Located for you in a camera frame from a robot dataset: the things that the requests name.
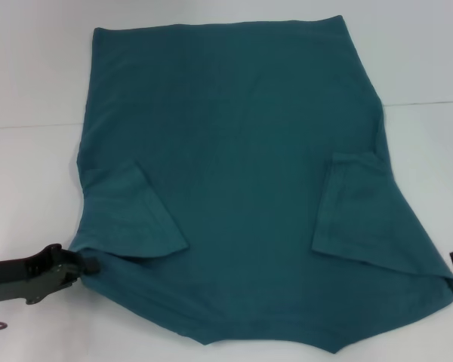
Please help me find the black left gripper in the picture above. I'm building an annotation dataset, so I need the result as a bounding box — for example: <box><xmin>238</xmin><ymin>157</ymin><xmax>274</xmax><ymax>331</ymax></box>
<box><xmin>0</xmin><ymin>244</ymin><xmax>101</xmax><ymax>305</ymax></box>

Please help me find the teal blue t-shirt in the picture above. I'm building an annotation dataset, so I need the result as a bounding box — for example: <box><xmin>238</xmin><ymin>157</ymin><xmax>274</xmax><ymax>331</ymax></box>
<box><xmin>69</xmin><ymin>14</ymin><xmax>453</xmax><ymax>335</ymax></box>

